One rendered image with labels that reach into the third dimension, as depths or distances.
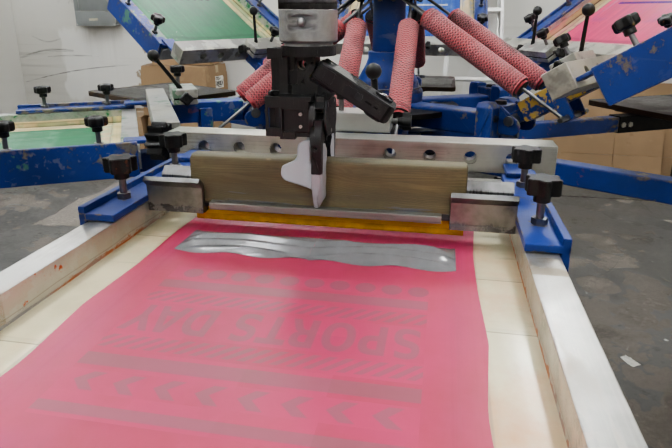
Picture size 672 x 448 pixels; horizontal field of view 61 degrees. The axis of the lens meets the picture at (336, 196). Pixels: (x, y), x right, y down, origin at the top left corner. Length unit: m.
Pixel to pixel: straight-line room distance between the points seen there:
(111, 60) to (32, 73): 0.85
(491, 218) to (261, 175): 0.31
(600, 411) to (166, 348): 0.36
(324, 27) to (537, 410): 0.48
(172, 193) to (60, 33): 5.20
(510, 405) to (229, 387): 0.22
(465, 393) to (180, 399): 0.23
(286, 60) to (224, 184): 0.20
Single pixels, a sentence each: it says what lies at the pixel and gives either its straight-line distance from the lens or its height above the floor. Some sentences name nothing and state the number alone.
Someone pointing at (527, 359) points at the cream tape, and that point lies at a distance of 0.55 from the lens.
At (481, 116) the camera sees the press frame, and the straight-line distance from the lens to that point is 1.37.
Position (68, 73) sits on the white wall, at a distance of 6.00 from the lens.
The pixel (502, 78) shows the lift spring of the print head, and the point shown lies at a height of 1.11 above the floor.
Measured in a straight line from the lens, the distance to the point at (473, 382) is 0.51.
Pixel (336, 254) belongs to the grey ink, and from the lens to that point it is 0.71.
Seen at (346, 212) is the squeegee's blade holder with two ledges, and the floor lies 0.99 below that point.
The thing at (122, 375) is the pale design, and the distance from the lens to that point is 0.54.
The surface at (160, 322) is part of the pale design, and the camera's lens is 0.60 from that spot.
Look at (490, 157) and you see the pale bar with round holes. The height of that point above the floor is 1.02.
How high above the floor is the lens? 1.25
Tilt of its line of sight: 18 degrees down
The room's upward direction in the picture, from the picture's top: straight up
